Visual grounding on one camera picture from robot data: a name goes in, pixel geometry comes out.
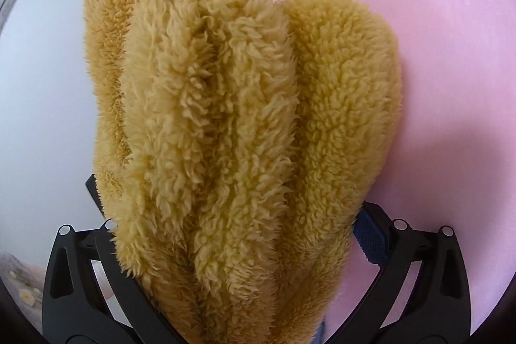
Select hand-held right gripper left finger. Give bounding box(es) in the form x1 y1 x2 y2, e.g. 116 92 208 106
40 174 180 344

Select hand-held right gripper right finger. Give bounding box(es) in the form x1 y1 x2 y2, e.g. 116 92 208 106
322 201 472 344

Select large yellow plush bear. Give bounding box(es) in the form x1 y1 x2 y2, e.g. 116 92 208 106
83 0 404 344

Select floral patterned mat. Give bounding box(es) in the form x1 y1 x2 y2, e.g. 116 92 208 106
0 251 46 308

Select pink printed blanket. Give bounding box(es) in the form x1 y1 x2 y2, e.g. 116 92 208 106
205 0 516 344

